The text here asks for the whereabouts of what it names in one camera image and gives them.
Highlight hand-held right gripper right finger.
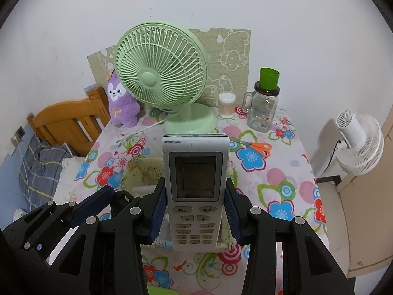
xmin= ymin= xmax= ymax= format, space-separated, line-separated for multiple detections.
xmin=224 ymin=178 xmax=351 ymax=295

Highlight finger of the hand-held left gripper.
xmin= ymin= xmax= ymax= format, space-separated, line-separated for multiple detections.
xmin=46 ymin=187 xmax=115 ymax=225
xmin=110 ymin=190 xmax=141 ymax=215

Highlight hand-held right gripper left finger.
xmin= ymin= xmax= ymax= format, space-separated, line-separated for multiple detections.
xmin=43 ymin=180 xmax=169 ymax=295

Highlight printed fabric storage basket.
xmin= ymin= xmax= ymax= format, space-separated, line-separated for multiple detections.
xmin=124 ymin=157 xmax=241 ymax=251

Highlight white remote control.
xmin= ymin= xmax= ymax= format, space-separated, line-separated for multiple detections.
xmin=162 ymin=133 xmax=231 ymax=252

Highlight white cloth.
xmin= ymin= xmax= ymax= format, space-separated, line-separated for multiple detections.
xmin=54 ymin=157 xmax=86 ymax=203

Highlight floral tablecloth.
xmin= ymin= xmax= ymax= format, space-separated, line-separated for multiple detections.
xmin=54 ymin=107 xmax=329 ymax=295

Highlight grey plaid bedding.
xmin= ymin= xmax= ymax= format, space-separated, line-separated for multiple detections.
xmin=18 ymin=137 xmax=74 ymax=203

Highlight orange scissors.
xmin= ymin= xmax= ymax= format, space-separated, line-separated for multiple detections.
xmin=232 ymin=140 xmax=273 ymax=158

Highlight green plastic item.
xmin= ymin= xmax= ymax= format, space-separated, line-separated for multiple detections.
xmin=147 ymin=284 xmax=175 ymax=295

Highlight purple plush toy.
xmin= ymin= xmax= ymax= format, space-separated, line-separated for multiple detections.
xmin=106 ymin=69 xmax=141 ymax=127

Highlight glass mug jar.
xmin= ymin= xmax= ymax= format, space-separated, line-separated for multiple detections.
xmin=243 ymin=87 xmax=281 ymax=133

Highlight toothpick container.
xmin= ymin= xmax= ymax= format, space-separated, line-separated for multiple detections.
xmin=218 ymin=93 xmax=237 ymax=118

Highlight green desk fan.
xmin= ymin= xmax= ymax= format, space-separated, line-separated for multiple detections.
xmin=114 ymin=21 xmax=219 ymax=133

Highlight green plastic cup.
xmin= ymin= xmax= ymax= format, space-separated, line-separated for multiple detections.
xmin=259 ymin=68 xmax=281 ymax=91

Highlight white standing fan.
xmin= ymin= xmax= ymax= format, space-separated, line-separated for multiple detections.
xmin=336 ymin=109 xmax=384 ymax=176

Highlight white fan power cable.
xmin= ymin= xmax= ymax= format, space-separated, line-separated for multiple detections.
xmin=118 ymin=118 xmax=172 ymax=145

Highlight black fan cable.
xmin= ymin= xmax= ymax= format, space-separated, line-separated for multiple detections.
xmin=329 ymin=140 xmax=342 ymax=161

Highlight beige cartoon wall poster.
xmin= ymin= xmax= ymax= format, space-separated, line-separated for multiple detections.
xmin=87 ymin=28 xmax=252 ymax=111

